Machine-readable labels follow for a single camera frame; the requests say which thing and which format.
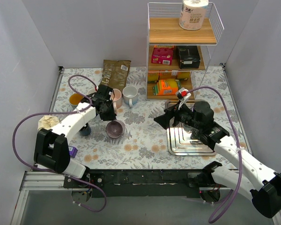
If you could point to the yellow sponge packs row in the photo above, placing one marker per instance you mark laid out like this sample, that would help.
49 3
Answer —
154 76

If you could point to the white wire wooden shelf rack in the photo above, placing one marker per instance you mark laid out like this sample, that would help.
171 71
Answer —
163 29

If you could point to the pink Mommy box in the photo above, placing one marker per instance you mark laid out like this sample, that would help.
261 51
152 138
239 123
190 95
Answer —
162 54

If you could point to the navy blue mug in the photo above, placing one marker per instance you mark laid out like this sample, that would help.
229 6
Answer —
85 130

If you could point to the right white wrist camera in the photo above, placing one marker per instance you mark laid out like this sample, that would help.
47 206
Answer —
183 95

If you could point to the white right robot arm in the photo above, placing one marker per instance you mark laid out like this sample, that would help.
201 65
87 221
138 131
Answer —
257 182

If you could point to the light blue mug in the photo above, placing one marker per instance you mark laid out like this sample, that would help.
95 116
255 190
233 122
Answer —
91 91

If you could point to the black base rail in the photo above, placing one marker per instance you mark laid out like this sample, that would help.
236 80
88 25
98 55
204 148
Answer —
146 182

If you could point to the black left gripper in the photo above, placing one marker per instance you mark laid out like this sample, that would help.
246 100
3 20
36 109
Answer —
107 108

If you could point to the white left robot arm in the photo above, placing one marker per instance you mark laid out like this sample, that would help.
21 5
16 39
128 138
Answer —
52 150

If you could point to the brown snack bag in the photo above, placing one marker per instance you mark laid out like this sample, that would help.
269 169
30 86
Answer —
115 73

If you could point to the white blue gradient mug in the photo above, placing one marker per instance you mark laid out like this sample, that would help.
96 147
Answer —
130 95

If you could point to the black box on shelf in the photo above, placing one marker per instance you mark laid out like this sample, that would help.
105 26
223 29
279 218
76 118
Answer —
188 57

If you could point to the orange green sponge pack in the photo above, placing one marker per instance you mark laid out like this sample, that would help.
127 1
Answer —
166 87

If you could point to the toilet paper roll on shelf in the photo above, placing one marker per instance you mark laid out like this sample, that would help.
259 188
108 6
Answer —
193 14

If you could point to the mauve purple mug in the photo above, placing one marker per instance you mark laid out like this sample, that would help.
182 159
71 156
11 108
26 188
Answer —
115 129

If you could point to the steel tray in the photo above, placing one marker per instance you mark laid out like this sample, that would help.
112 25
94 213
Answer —
182 142

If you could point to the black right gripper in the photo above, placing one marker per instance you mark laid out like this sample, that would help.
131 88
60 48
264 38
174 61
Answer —
172 115

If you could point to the blue mug yellow inside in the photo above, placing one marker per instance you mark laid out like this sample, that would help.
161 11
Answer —
75 99

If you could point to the purple small box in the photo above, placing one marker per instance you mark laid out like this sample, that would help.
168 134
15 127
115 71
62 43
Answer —
72 151

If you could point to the pink mug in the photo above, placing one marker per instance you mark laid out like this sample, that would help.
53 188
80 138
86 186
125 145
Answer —
117 99

